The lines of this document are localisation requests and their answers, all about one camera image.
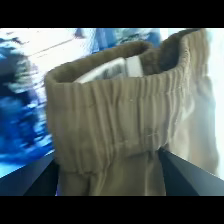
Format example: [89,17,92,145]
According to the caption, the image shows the brown pants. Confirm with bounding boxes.
[43,28,222,197]

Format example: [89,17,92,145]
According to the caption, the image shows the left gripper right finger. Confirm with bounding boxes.
[157,147,224,197]

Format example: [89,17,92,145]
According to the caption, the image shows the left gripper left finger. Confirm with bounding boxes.
[0,150,60,197]

